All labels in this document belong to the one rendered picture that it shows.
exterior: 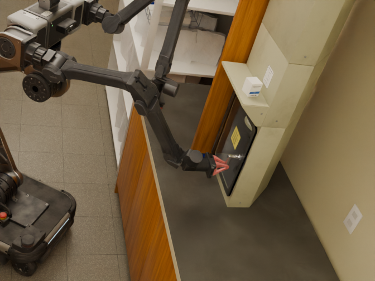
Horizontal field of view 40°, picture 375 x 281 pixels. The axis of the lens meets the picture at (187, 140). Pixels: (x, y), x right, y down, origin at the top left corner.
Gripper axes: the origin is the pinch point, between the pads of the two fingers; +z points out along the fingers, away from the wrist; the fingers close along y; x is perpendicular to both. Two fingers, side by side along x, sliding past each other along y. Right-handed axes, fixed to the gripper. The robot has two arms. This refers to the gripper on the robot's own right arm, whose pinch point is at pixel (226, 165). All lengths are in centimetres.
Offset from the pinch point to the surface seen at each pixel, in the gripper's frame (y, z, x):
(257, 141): -5.2, 6.6, -19.0
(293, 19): 4, 6, -70
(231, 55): 31.9, 0.3, -36.5
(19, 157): 125, -88, 114
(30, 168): 114, -80, 114
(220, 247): -28.2, -4.5, 20.4
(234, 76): 14.8, -3.3, -36.4
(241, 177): -5.3, 6.2, 1.4
